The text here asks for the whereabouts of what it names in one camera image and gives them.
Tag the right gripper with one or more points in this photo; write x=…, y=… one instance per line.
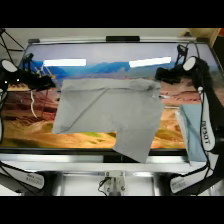
x=169, y=75

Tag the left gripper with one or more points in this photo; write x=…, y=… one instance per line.
x=38, y=81

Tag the grey T-shirt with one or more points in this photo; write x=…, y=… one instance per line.
x=106, y=113

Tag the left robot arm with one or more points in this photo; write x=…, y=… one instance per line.
x=9, y=66

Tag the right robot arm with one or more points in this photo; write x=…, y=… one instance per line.
x=208, y=110

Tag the light blue garment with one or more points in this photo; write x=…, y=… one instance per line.
x=195, y=133

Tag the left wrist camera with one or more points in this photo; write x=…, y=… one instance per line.
x=27, y=63

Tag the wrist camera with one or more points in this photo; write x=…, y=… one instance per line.
x=181, y=53
x=27, y=63

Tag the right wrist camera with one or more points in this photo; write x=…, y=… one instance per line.
x=181, y=53

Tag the silver frame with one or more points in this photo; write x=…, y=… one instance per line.
x=83, y=166

